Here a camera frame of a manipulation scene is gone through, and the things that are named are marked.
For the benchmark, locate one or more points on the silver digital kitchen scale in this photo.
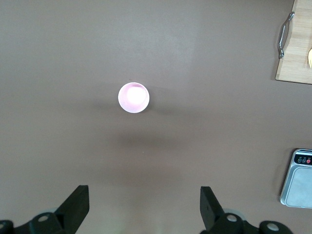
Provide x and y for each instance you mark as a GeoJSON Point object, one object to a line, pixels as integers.
{"type": "Point", "coordinates": [302, 185]}

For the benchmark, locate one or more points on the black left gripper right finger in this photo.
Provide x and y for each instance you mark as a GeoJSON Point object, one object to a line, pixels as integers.
{"type": "Point", "coordinates": [212, 214]}

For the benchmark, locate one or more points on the yellow plastic fork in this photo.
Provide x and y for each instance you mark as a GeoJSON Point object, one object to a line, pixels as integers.
{"type": "Point", "coordinates": [310, 58]}

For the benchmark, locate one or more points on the pink plastic cup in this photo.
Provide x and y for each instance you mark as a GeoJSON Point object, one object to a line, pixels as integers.
{"type": "Point", "coordinates": [134, 97]}

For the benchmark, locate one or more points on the wooden cutting board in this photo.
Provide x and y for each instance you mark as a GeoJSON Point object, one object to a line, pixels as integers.
{"type": "Point", "coordinates": [297, 36]}

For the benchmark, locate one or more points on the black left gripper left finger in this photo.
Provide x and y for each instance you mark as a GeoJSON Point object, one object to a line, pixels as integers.
{"type": "Point", "coordinates": [73, 209]}

